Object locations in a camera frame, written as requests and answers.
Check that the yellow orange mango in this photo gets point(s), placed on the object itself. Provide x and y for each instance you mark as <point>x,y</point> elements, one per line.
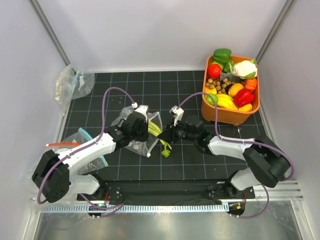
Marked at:
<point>234,89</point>

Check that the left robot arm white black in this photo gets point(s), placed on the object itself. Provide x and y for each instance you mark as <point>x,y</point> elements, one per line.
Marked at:
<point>56,174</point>

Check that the red bell pepper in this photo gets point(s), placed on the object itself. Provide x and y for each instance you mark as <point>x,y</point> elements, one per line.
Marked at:
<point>243,97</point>

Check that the red tomato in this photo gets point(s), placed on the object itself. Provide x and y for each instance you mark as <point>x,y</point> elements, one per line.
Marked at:
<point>214,71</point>

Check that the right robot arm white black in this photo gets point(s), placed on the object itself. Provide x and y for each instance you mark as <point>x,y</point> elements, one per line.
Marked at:
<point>266,165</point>

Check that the white cauliflower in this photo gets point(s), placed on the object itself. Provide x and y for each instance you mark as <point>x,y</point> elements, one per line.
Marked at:
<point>246,69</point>

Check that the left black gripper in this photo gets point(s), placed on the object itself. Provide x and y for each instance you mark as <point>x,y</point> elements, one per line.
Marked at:
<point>146,135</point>

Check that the clear polka dot zip bag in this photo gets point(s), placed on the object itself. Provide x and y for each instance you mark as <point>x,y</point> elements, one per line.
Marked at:
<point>141,148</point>

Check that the yellow banana bunch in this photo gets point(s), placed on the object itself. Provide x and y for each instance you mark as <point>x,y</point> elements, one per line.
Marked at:
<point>226,102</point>

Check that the aluminium extrusion bar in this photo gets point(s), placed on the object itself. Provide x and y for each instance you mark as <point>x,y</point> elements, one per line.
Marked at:
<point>284,191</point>

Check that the small orange pumpkin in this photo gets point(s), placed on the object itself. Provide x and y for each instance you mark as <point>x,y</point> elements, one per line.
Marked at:
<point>251,84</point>

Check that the clear bag orange zipper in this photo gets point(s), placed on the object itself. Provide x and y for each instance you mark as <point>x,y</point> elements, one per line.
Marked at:
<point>29,186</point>

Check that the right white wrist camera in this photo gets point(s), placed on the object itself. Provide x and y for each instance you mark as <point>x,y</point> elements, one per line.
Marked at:
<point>177,113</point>

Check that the slotted cable duct rail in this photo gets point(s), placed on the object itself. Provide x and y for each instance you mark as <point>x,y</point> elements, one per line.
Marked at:
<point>86,208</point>

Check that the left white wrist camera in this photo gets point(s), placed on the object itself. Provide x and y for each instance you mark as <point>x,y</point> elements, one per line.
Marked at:
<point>142,109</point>

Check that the yellow lemon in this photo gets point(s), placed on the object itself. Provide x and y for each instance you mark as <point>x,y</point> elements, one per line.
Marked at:
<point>246,108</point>

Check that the clear bag blue zipper back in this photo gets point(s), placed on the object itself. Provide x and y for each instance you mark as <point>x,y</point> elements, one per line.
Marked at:
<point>72,85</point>

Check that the orange plastic bin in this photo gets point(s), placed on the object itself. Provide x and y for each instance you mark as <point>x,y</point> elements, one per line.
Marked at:
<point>225,115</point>

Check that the green lime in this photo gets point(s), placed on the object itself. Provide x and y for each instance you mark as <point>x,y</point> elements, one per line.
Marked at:
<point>211,99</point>

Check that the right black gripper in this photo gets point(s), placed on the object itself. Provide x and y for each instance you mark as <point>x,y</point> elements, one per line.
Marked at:
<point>169,135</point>

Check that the green celery stalk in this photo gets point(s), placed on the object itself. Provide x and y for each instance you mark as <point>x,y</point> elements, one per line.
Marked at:
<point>155,130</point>

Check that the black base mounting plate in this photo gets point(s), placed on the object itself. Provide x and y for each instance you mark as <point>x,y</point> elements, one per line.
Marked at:
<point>197,192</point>

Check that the green bell pepper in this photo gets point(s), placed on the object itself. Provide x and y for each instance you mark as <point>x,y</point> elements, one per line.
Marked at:
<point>222,55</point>

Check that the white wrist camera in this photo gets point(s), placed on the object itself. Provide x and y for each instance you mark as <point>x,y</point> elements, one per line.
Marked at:
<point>177,113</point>
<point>142,109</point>

